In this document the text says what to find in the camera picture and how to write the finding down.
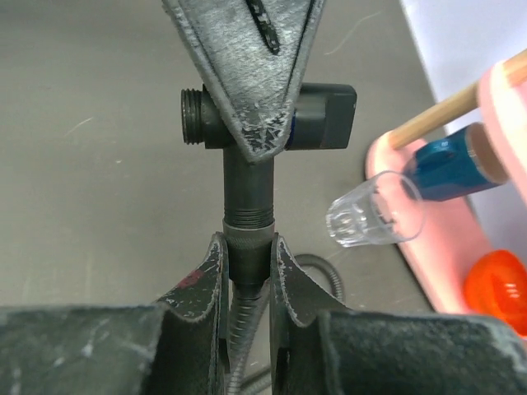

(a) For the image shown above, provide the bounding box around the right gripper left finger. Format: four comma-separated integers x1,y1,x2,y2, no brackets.
157,232,230,394

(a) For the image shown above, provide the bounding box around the orange bowl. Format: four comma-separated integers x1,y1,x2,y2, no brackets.
463,249,526,337

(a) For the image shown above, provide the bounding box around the black valve fitting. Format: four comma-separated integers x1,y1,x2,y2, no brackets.
180,83,357,230

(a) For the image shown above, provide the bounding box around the dark blue mug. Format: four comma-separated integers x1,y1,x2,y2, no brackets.
403,123,509,202

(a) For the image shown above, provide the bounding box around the black corrugated hose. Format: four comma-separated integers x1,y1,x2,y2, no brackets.
222,220,345,395

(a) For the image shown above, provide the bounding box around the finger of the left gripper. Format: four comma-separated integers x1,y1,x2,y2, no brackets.
162,1,324,164

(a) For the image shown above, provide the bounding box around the clear plastic cup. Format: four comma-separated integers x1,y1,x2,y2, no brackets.
325,170,426,248

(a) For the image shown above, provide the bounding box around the pink three-tier shelf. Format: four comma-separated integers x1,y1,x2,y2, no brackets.
365,52,526,314

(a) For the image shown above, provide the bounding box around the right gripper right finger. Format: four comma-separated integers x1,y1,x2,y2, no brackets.
269,234,347,394

